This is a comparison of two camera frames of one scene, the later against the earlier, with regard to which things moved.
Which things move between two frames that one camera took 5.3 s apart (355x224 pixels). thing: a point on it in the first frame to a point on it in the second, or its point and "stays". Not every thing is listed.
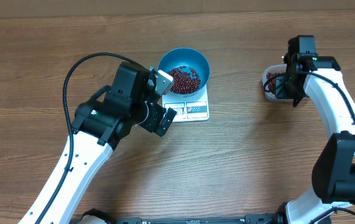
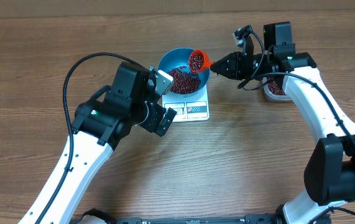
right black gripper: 281,88 to 237,65
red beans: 272,76 stays
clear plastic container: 273,80 stays
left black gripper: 159,118 stays
